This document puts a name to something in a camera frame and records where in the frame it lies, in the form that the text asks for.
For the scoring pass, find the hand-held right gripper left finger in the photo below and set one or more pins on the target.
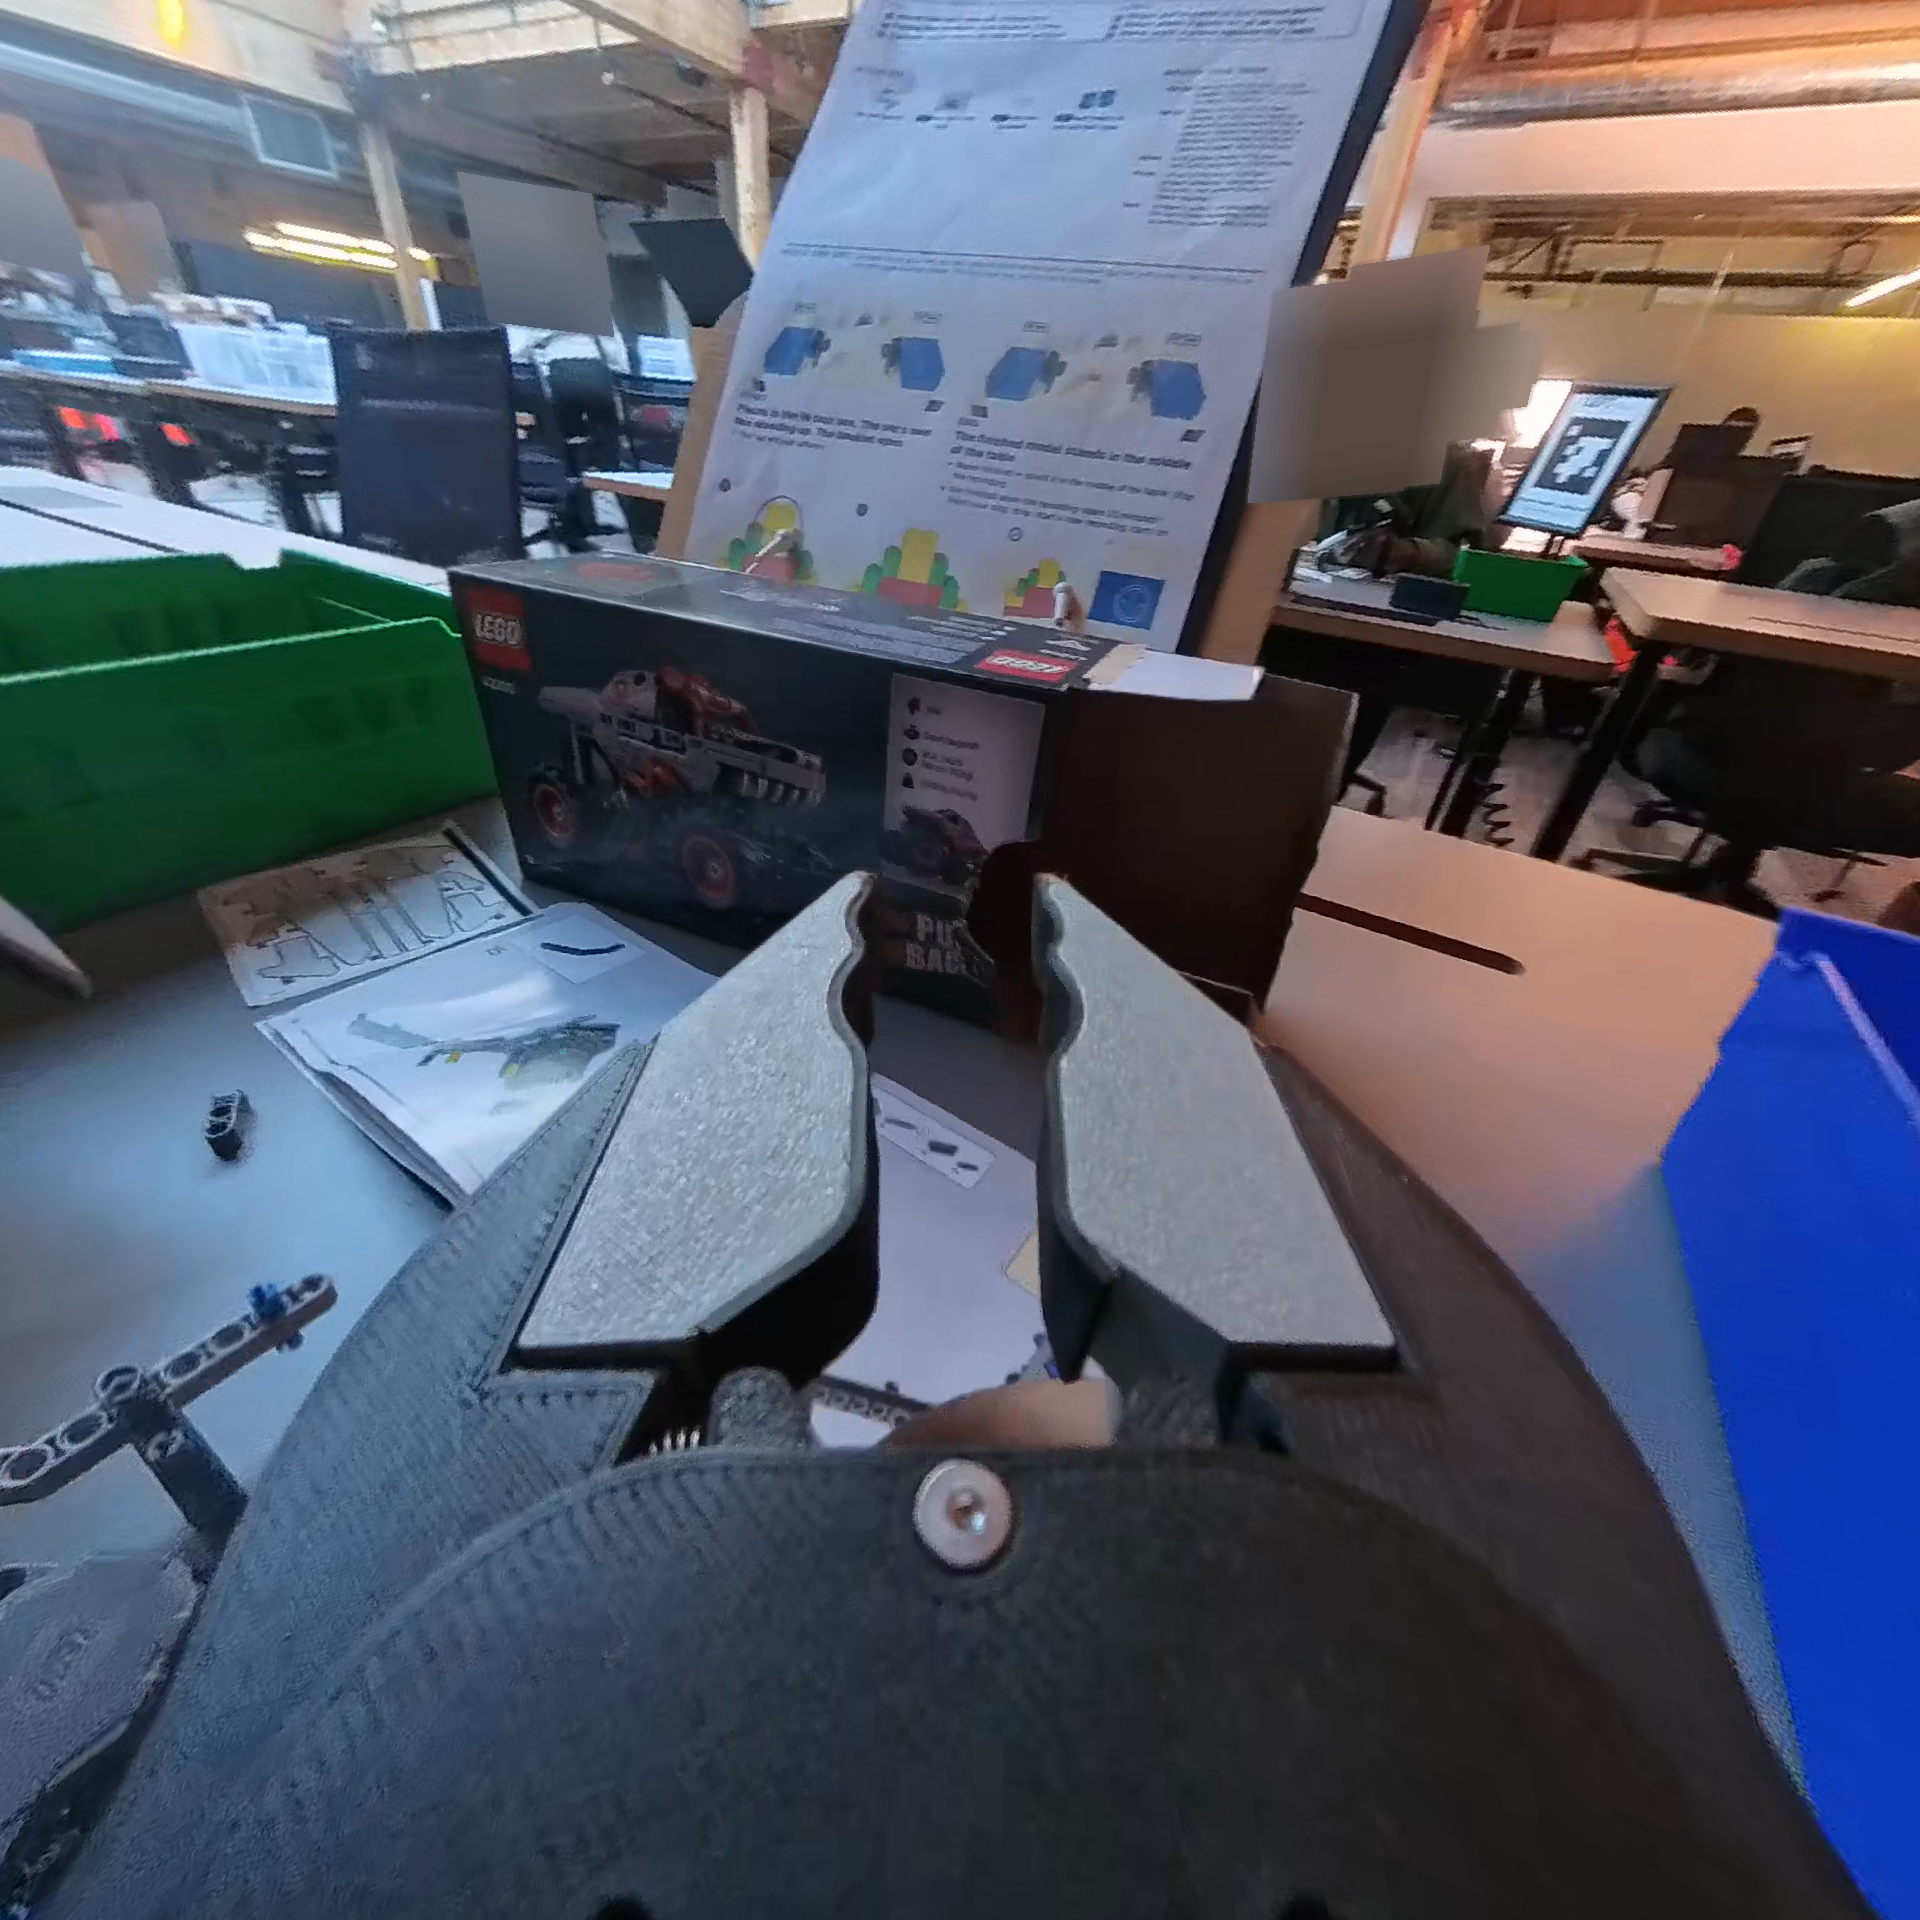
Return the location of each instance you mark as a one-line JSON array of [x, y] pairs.
[[705, 1171]]

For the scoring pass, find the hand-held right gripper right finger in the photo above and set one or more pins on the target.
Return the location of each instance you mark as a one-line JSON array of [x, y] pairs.
[[1201, 1185]]

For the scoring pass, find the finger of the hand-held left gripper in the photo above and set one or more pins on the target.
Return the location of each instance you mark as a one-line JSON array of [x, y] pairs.
[[30, 945]]

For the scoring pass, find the small dark grey lego connector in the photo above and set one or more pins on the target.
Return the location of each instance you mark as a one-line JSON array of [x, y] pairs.
[[229, 1123]]

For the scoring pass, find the open lego instruction booklet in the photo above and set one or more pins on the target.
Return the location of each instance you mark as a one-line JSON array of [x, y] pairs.
[[452, 1036]]

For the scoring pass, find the lego sticker sheet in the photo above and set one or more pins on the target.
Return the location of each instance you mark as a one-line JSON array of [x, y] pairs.
[[359, 915]]

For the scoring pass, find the partly built lego assembly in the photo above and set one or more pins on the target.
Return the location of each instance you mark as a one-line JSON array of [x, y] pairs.
[[166, 1368]]

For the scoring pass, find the black lego set box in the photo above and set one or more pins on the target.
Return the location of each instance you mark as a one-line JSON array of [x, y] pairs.
[[676, 704]]

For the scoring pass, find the green plastic bin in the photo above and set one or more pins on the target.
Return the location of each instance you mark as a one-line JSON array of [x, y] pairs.
[[225, 750]]

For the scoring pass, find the brown slotted board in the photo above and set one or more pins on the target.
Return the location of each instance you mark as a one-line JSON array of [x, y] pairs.
[[1500, 1078]]

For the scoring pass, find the wooden office desk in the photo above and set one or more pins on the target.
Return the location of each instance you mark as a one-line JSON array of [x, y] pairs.
[[1440, 638]]

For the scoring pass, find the blue plastic bin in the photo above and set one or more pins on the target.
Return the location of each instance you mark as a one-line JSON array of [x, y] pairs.
[[1815, 1275]]

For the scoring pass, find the small green bin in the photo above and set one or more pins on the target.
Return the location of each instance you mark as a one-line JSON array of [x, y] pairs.
[[1517, 580]]

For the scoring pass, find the monitor showing square tag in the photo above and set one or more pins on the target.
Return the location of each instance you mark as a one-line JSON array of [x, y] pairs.
[[1582, 458]]

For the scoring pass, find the large printed instruction sheet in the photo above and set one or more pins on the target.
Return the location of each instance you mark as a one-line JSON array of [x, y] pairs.
[[1020, 225]]

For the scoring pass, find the dark display board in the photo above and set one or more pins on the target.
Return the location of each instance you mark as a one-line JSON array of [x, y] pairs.
[[1377, 118]]

